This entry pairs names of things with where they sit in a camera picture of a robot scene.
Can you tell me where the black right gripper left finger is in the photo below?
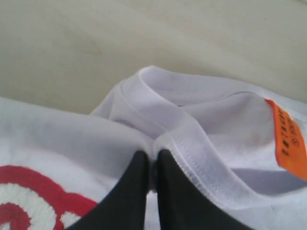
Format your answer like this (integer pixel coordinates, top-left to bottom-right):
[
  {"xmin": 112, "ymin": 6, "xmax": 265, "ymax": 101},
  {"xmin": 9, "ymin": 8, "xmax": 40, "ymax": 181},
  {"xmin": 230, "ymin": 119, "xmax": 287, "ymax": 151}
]
[{"xmin": 66, "ymin": 151, "xmax": 149, "ymax": 230}]

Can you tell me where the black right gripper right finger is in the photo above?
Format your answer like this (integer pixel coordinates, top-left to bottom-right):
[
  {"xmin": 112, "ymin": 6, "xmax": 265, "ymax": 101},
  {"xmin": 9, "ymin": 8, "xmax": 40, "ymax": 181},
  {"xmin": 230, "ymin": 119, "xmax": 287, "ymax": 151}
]
[{"xmin": 156, "ymin": 149, "xmax": 242, "ymax": 230}]

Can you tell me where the white t-shirt with red logo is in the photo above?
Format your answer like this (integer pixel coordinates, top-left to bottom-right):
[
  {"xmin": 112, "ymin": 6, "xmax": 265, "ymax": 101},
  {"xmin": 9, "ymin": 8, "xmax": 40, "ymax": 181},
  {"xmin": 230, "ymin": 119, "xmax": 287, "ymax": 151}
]
[{"xmin": 0, "ymin": 66, "xmax": 307, "ymax": 230}]

